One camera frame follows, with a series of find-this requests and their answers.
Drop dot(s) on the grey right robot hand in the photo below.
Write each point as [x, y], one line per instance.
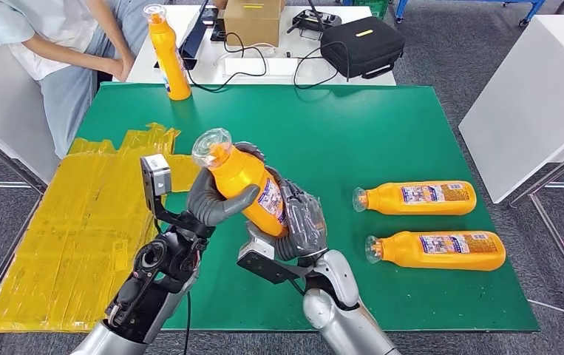
[306, 225]

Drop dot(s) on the orange plastic bottle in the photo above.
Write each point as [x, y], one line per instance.
[423, 198]
[171, 63]
[240, 176]
[448, 252]

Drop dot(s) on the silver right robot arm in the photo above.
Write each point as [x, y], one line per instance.
[345, 318]

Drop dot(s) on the green table mat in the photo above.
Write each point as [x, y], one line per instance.
[335, 137]

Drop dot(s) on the white desk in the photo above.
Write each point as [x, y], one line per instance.
[306, 68]

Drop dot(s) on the black carrying case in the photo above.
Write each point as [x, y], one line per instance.
[364, 48]

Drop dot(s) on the black remote controller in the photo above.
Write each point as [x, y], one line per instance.
[316, 20]

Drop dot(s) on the brown cardboard box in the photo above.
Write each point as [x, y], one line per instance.
[253, 24]

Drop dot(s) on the dark blue laptop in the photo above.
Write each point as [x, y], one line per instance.
[194, 36]

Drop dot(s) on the green plastic crate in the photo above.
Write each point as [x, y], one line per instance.
[370, 3]

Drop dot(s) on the yellow plastic sheet stack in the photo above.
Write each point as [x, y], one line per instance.
[66, 240]

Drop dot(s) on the white table with metal legs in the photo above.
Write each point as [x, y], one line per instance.
[531, 98]
[7, 127]

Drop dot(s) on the blue metal shelf rack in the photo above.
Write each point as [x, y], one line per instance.
[531, 10]

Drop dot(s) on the person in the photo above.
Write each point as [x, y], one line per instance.
[41, 44]

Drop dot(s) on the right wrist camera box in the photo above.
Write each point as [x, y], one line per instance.
[262, 262]

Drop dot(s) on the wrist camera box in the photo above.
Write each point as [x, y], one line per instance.
[262, 262]
[156, 176]

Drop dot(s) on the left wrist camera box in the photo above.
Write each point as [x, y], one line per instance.
[156, 176]

